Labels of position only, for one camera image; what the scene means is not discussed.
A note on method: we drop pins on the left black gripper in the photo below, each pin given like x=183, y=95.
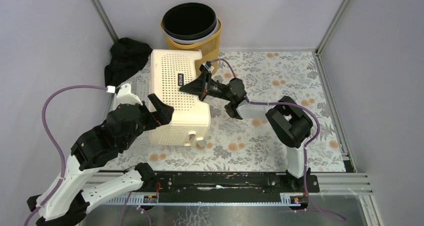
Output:
x=151, y=114

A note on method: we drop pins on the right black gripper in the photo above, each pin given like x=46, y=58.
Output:
x=199, y=86

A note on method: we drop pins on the cream large container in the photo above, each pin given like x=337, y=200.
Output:
x=171, y=69

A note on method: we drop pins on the yellow plastic waste basket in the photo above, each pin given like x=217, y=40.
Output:
x=209, y=47

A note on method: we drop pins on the grey bucket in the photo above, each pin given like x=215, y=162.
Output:
x=188, y=42

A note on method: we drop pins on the black round bucket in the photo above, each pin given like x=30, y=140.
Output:
x=189, y=21

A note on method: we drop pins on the white perforated basket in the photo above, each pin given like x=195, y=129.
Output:
x=141, y=90

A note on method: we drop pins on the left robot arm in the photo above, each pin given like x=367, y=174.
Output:
x=68, y=200

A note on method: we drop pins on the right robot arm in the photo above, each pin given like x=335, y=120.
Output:
x=289, y=122

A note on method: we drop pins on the black crumpled cloth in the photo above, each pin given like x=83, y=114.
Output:
x=128, y=56

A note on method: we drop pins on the floral patterned table mat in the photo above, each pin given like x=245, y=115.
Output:
x=250, y=145

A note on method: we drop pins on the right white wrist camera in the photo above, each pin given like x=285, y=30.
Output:
x=207, y=66

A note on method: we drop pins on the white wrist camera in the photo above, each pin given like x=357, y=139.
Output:
x=207, y=66
x=123, y=94

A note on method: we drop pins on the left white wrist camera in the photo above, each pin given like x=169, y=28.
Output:
x=123, y=94

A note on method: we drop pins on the aluminium frame rail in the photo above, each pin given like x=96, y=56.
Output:
x=331, y=183

